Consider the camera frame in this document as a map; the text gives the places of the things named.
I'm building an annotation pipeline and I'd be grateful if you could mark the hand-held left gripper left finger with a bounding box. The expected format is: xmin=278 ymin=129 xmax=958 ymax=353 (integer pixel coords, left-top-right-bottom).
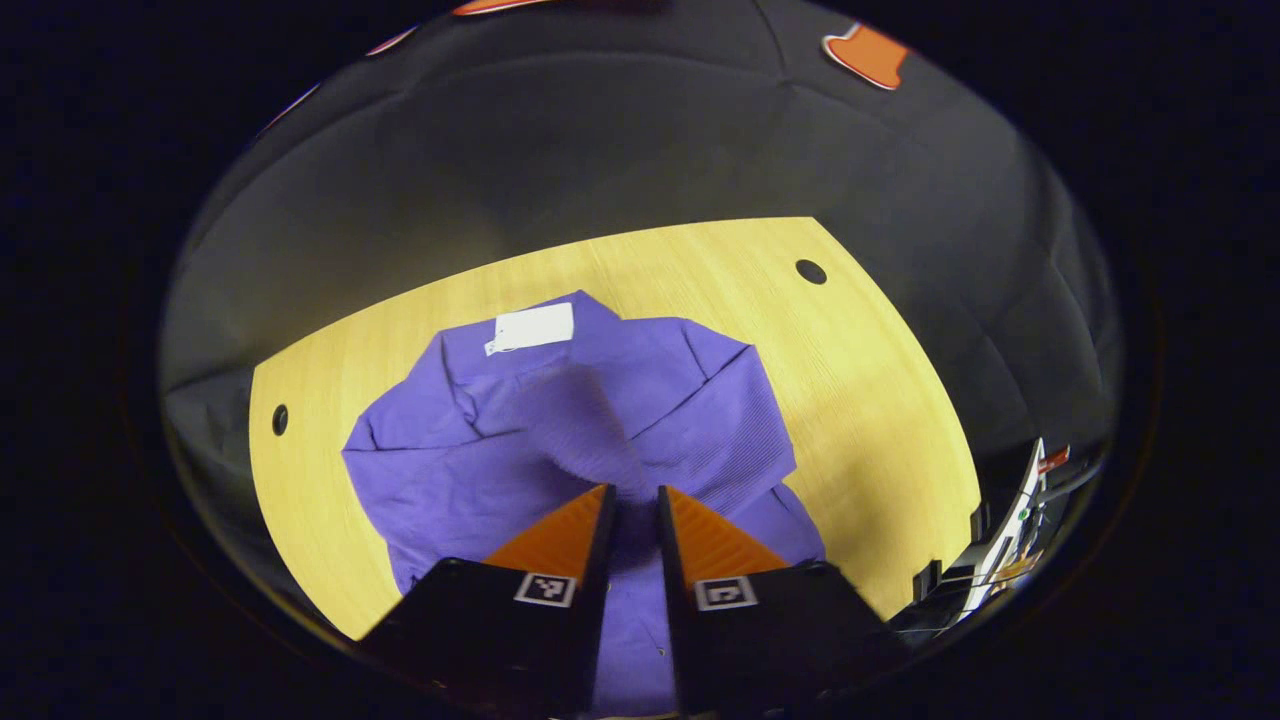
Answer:
xmin=358 ymin=483 xmax=619 ymax=720

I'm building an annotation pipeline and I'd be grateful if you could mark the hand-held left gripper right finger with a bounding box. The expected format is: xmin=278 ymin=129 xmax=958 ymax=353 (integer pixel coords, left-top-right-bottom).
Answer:
xmin=655 ymin=485 xmax=906 ymax=720

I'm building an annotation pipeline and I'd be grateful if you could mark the purple shirt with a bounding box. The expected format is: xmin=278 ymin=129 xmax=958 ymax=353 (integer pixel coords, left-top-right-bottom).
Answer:
xmin=342 ymin=290 xmax=827 ymax=719

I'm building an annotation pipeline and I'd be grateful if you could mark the white equipment with cables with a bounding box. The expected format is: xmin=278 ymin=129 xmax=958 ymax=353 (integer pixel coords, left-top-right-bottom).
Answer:
xmin=915 ymin=437 xmax=1076 ymax=631

